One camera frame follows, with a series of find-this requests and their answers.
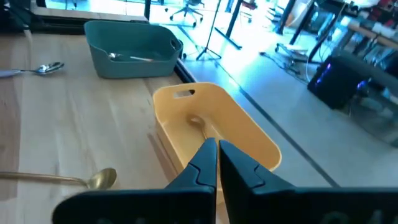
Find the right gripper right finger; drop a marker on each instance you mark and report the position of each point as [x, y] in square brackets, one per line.
[280, 205]

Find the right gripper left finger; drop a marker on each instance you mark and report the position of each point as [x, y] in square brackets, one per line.
[186, 205]

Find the gold spoon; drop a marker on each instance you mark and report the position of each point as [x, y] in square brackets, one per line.
[102, 180]
[196, 120]

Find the yellow plastic bin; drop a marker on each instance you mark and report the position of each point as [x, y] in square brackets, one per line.
[233, 124]

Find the black computer tower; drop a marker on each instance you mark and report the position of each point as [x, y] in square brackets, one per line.
[339, 82]

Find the black tripod stand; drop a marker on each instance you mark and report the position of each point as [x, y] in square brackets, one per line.
[209, 40]

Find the green plastic bin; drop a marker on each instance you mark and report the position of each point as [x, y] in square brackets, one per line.
[136, 37]

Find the black desk leg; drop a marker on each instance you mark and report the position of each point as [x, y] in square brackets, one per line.
[231, 28]

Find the wooden workbench top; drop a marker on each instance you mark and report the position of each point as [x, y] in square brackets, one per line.
[373, 35]

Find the black office chair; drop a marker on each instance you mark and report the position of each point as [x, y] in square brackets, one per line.
[186, 11]

